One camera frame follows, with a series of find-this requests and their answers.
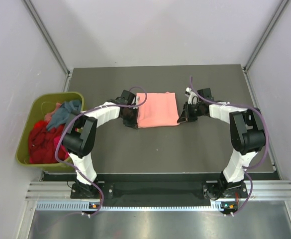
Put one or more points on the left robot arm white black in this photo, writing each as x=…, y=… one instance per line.
x=79, y=138

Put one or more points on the aluminium corner post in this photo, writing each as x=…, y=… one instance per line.
x=283, y=4
x=45, y=34

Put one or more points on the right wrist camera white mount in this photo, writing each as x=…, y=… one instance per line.
x=192, y=96

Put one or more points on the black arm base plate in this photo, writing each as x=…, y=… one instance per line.
x=198, y=189

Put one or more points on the grey blue t shirt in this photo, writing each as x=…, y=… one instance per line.
x=60, y=116

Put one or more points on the slotted grey cable duct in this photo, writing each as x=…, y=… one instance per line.
x=91, y=207

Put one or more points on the left aluminium corner post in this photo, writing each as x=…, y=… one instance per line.
x=45, y=34

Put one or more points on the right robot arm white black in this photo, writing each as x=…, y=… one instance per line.
x=247, y=136

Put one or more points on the salmon pink t shirt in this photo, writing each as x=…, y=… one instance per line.
x=159, y=109

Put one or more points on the right aluminium corner post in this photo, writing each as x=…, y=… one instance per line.
x=283, y=4

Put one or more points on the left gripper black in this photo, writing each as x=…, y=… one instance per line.
x=132, y=123

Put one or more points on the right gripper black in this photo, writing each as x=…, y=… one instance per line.
x=186, y=116

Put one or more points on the olive green plastic bin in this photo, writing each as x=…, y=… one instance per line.
x=41, y=106

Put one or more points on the red t shirt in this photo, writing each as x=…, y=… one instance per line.
x=41, y=149

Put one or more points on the magenta pink t shirt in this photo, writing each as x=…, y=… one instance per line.
x=56, y=141

